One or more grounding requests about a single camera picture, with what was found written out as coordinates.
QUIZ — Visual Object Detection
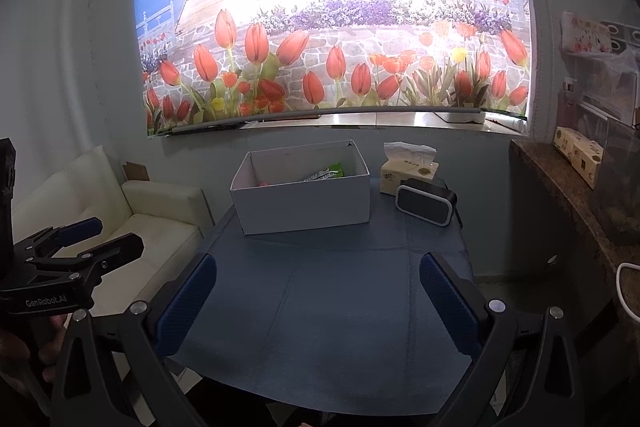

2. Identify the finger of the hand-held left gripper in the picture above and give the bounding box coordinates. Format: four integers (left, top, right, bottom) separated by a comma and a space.
27, 233, 146, 280
14, 217, 104, 260

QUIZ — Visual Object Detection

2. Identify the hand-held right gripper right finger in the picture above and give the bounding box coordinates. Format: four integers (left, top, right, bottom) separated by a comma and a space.
419, 252, 586, 427

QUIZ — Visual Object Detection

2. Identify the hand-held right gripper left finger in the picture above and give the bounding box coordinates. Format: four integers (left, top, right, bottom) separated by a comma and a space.
50, 252, 218, 427

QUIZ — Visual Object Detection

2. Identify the white cardboard box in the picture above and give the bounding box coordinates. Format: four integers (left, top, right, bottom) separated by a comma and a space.
230, 138, 372, 236

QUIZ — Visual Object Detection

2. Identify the green white snack packet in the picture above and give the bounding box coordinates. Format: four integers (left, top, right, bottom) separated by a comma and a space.
299, 162, 346, 182

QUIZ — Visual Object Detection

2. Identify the person's left hand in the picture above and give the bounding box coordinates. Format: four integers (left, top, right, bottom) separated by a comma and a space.
0, 313, 72, 383

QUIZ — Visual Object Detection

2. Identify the white leather sofa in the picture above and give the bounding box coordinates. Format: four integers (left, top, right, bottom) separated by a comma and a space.
10, 146, 207, 318

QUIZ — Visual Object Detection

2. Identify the brown cardboard piece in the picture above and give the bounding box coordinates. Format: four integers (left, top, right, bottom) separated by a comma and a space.
122, 162, 151, 182

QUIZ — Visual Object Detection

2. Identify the black speaker white trim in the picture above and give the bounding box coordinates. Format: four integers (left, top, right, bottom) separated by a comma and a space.
395, 178, 460, 227

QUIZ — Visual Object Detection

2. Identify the blue table cloth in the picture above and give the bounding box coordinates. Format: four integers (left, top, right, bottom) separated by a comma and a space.
167, 177, 477, 415

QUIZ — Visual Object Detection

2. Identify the yellow soft tissue pack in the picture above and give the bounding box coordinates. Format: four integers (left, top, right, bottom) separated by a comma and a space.
379, 142, 440, 196

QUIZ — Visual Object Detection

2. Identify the brown stone counter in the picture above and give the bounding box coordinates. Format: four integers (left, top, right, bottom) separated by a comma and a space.
509, 139, 640, 325

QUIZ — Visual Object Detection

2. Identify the yellow box on counter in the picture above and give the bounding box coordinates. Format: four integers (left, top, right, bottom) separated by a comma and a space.
553, 126, 607, 189

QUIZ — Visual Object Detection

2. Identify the clear glass tank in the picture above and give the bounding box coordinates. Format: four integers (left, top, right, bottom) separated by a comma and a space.
596, 109, 640, 249

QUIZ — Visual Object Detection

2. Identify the floral printed pouch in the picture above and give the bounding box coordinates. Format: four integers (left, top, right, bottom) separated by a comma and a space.
560, 11, 627, 56

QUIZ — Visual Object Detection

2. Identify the tulip wall poster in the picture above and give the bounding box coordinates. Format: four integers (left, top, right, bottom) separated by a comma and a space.
134, 0, 532, 138

